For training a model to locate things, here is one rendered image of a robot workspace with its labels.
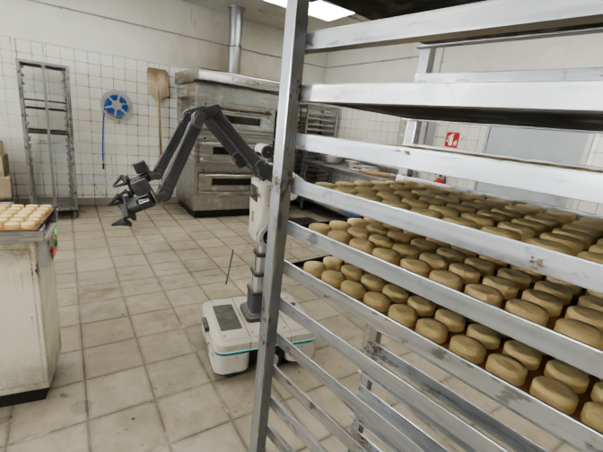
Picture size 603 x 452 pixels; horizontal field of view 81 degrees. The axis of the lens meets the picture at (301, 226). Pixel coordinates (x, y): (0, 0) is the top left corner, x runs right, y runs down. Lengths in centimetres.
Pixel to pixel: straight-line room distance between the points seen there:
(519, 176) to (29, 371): 212
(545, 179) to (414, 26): 27
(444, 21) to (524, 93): 15
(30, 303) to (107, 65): 439
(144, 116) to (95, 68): 83
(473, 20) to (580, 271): 32
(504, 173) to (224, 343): 181
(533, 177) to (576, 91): 9
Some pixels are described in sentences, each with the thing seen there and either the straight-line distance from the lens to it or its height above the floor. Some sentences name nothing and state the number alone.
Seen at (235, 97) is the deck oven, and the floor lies 173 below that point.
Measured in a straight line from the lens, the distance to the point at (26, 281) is 198.
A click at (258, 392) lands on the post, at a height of 82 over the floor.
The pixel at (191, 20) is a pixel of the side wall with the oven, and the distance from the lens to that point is 628.
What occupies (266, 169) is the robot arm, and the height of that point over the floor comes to 122.
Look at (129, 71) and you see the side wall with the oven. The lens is 598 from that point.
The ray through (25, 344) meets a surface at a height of 34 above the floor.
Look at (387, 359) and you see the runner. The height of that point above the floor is 77.
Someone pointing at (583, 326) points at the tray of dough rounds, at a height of 124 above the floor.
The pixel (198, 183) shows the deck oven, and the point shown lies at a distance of 518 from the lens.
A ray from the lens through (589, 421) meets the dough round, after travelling 58.
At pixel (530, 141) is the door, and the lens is 467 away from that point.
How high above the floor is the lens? 144
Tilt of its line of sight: 16 degrees down
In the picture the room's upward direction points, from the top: 6 degrees clockwise
